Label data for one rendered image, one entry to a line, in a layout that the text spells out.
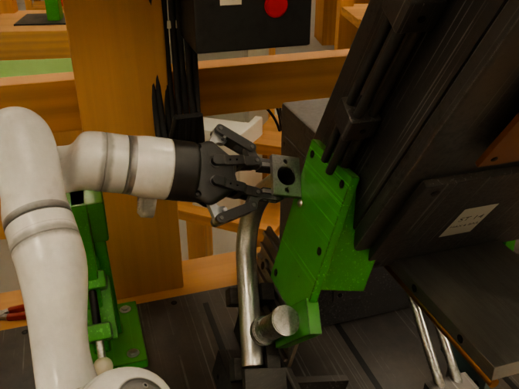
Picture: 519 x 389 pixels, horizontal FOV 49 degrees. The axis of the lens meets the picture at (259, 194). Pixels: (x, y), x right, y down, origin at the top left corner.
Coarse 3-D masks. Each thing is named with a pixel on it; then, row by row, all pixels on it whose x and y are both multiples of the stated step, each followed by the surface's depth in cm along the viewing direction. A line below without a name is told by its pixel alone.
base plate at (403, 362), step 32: (224, 288) 106; (160, 320) 98; (192, 320) 98; (224, 320) 98; (352, 320) 98; (384, 320) 98; (0, 352) 91; (160, 352) 91; (192, 352) 91; (320, 352) 91; (352, 352) 91; (384, 352) 91; (416, 352) 91; (0, 384) 85; (32, 384) 85; (192, 384) 85; (352, 384) 85; (384, 384) 85; (416, 384) 85; (512, 384) 85
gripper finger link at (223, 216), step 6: (246, 204) 72; (252, 204) 72; (228, 210) 71; (234, 210) 71; (240, 210) 71; (246, 210) 72; (252, 210) 72; (216, 216) 70; (222, 216) 70; (228, 216) 70; (234, 216) 71; (240, 216) 73; (210, 222) 72; (216, 222) 70; (222, 222) 70
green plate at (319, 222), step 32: (320, 160) 70; (320, 192) 69; (352, 192) 64; (288, 224) 77; (320, 224) 69; (352, 224) 68; (288, 256) 76; (320, 256) 68; (352, 256) 70; (288, 288) 75; (320, 288) 69; (352, 288) 72
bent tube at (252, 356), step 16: (272, 160) 74; (288, 160) 74; (272, 176) 73; (288, 176) 76; (272, 192) 72; (288, 192) 74; (256, 208) 81; (240, 224) 83; (256, 224) 83; (240, 240) 83; (256, 240) 84; (240, 256) 83; (240, 272) 82; (256, 272) 82; (240, 288) 81; (256, 288) 81; (240, 304) 80; (256, 304) 80; (240, 320) 80; (240, 336) 79; (256, 352) 77
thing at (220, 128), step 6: (216, 126) 73; (222, 126) 74; (216, 132) 74; (222, 132) 73; (228, 132) 74; (234, 132) 74; (228, 138) 74; (234, 138) 74; (240, 138) 74; (228, 144) 75; (234, 144) 74; (240, 144) 74; (246, 144) 74; (252, 144) 74; (234, 150) 76; (240, 150) 76; (246, 150) 74; (252, 150) 74
